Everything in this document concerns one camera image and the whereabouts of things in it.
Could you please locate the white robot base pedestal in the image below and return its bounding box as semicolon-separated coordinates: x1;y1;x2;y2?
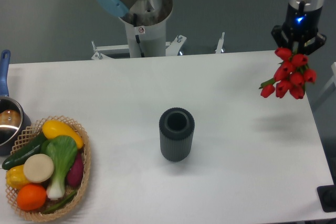
95;0;174;58

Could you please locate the yellow squash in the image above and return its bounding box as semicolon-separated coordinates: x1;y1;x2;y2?
42;120;84;149

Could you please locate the green bok choy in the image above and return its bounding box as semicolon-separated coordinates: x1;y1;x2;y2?
41;135;78;200

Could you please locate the dark grey ribbed vase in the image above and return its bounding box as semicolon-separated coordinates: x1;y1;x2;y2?
159;108;195;162

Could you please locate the green chili pepper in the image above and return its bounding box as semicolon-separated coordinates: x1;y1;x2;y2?
42;190;77;214

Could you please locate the dark green cucumber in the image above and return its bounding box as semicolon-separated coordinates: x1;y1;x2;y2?
2;133;47;170

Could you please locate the black device at edge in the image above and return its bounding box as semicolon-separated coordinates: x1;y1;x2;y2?
317;185;335;212

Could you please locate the red tulip bouquet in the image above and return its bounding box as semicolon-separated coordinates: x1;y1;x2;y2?
259;47;317;100

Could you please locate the woven wicker basket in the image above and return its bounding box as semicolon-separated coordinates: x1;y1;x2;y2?
5;115;91;222

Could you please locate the orange fruit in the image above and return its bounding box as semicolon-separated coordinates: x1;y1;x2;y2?
16;184;47;211

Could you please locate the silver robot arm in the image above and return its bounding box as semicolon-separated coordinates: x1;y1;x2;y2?
271;0;327;55

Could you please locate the yellow bell pepper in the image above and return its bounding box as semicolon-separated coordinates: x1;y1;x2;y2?
6;165;31;190

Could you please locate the blue-handled steel saucepan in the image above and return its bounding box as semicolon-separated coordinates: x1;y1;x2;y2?
1;49;31;156

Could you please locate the beige round bun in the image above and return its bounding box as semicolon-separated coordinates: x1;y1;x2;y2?
23;154;54;183

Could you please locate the white metal base frame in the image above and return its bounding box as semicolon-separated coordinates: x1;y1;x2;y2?
90;31;226;60

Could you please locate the purple sweet potato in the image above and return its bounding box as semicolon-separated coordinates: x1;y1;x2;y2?
66;153;84;187

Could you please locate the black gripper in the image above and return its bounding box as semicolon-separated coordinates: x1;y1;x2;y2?
271;4;327;55

